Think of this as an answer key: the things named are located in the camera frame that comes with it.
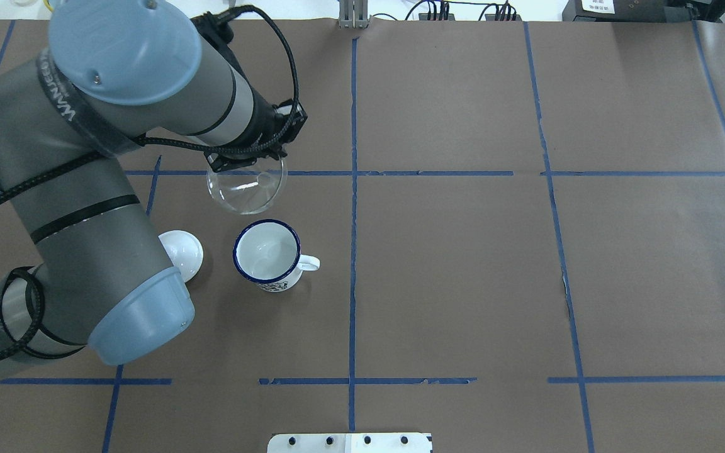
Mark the clear plastic funnel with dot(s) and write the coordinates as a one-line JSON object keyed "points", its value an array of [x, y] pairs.
{"points": [[249, 190]]}

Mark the white ceramic lid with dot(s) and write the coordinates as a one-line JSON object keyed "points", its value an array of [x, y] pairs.
{"points": [[185, 251]]}

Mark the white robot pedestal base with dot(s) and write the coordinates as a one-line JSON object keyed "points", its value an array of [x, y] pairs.
{"points": [[351, 442]]}

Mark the white enamel mug blue rim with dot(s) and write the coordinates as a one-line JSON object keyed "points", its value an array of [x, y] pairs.
{"points": [[268, 253]]}

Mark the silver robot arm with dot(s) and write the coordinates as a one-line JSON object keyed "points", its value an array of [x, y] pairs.
{"points": [[115, 76]]}

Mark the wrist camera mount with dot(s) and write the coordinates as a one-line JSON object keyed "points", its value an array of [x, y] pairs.
{"points": [[266, 120]]}

